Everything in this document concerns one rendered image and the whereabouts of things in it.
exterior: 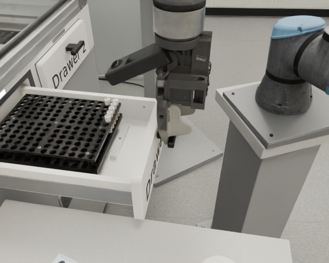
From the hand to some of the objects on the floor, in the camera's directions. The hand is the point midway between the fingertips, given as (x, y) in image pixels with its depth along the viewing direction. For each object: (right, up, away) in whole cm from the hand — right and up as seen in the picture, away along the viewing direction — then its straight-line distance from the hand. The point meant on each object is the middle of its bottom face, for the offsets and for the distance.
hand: (164, 131), depth 61 cm
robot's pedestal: (+34, -50, +81) cm, 101 cm away
